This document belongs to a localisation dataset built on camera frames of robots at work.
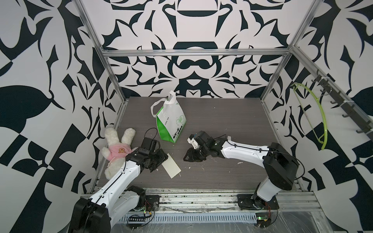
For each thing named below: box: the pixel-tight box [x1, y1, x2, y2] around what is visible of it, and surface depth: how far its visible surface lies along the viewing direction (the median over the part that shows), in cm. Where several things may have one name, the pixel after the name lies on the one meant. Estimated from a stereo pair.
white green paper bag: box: [150, 90, 187, 144], surface depth 89 cm
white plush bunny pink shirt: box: [101, 127, 138, 181], surface depth 89 cm
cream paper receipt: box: [161, 152, 182, 179], surface depth 87 cm
